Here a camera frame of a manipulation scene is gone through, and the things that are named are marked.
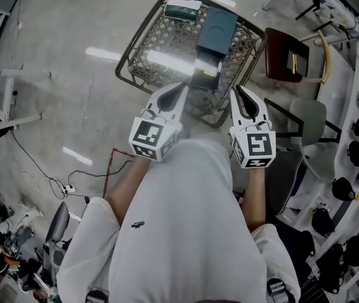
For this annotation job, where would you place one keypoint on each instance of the person's right forearm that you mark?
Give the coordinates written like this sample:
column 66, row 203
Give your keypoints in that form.
column 255, row 197

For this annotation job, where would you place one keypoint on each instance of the dark teal drawer box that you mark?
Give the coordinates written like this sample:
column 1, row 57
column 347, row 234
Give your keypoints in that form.
column 217, row 27

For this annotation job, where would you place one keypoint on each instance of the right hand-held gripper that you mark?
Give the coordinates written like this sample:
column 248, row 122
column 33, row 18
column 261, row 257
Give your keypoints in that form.
column 259, row 145

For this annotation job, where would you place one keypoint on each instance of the brown seat wooden chair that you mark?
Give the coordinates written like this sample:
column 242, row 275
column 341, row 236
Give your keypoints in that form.
column 277, row 55

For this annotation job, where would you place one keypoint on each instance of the white power strip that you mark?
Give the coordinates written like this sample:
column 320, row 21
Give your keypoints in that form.
column 69, row 187

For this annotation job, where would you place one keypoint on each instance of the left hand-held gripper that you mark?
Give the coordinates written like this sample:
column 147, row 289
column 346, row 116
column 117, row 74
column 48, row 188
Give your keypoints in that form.
column 154, row 134

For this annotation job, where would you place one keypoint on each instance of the green and white small item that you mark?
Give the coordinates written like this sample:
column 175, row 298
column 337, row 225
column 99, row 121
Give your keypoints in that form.
column 180, row 12

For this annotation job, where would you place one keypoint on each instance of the person's white shirt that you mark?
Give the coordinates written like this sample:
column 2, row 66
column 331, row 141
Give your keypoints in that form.
column 185, row 219

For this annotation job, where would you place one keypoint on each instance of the person's left forearm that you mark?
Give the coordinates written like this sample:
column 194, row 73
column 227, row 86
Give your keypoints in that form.
column 125, row 188

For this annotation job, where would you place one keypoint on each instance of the rattan glass-topped table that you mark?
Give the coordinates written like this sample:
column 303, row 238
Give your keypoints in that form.
column 163, row 49

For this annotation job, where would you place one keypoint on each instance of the black book with yellow strip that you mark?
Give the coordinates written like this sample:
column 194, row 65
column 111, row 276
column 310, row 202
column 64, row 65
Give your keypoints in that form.
column 297, row 61

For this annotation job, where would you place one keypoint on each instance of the pale grey plastic chair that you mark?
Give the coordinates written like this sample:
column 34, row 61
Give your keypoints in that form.
column 311, row 122

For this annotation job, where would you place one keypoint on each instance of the white metal rack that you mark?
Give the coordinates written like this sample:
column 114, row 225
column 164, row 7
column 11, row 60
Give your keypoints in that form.
column 352, row 84

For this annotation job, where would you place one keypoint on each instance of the black frame stool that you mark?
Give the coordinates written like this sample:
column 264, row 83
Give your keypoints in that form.
column 308, row 0

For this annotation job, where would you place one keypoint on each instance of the small white side table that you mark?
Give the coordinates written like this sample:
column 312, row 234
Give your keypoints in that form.
column 12, row 87

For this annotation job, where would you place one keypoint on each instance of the grey office chair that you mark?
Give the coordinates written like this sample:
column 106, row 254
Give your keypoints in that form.
column 57, row 229

